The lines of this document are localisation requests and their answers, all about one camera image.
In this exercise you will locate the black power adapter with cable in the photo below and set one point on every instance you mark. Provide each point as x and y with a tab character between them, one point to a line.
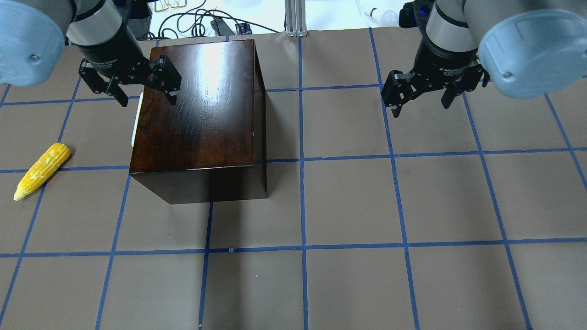
199	22

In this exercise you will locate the white light bulb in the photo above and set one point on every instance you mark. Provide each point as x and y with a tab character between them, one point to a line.
379	13

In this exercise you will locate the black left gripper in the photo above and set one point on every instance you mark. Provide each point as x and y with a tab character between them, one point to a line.
111	54

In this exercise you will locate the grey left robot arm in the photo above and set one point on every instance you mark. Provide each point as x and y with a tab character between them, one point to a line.
34	35

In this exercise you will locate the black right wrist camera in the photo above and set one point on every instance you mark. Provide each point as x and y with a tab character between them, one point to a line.
415	13

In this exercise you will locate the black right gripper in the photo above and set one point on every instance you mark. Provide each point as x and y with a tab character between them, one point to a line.
444	61

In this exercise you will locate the gold wire rack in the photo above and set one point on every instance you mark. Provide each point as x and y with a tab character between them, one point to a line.
166	5

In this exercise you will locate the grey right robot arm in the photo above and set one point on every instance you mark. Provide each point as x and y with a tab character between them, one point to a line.
525	47

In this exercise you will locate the aluminium frame post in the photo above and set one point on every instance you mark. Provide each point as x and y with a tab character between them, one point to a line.
295	18

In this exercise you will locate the dark wooden drawer cabinet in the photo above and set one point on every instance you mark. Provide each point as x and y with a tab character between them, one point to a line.
211	145

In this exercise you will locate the yellow corn cob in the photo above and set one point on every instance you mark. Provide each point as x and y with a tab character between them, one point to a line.
41	171

